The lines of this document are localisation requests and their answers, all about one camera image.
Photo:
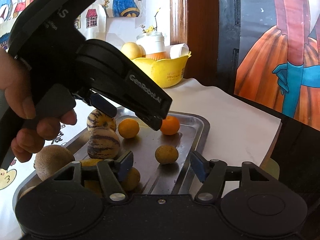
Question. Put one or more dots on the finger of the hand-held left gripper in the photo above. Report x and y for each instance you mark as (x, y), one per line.
(102, 103)
(152, 122)

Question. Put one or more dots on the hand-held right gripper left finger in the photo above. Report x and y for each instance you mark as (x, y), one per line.
(126, 165)

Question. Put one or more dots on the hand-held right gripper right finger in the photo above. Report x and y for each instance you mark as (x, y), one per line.
(198, 166)

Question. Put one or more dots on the deep orange tangerine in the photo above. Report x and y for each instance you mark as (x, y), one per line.
(171, 126)

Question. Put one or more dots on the dotted stripe pepino melon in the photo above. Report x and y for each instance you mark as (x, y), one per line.
(100, 123)

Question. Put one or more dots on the metal tray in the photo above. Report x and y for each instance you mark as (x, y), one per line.
(150, 160)

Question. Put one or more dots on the light orange tangerine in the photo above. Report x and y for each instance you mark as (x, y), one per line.
(128, 128)

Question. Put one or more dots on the dark purple striped pepino melon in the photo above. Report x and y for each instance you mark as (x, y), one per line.
(103, 142)

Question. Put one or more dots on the small brown kiwi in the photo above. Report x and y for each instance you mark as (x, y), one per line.
(91, 162)

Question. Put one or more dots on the large brown kiwi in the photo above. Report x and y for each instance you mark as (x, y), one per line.
(52, 162)

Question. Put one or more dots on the person's left hand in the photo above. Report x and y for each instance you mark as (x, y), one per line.
(17, 80)

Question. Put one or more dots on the colourful houses drawing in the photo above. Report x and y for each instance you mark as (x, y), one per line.
(100, 30)

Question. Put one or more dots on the yellow plastic bowl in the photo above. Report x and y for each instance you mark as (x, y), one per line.
(162, 72)

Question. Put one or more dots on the yellow pear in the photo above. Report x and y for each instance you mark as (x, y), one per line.
(131, 50)

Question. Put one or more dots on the white paper roll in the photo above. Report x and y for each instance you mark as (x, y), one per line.
(178, 50)

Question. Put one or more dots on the white jar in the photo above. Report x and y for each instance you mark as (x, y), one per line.
(151, 42)

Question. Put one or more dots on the yellow flower sprig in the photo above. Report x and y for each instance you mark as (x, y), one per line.
(150, 28)

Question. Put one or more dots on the brown wooden door frame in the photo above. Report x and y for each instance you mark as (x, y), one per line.
(200, 30)

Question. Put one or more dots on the orange dress figure wall poster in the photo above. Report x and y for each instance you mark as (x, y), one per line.
(262, 67)

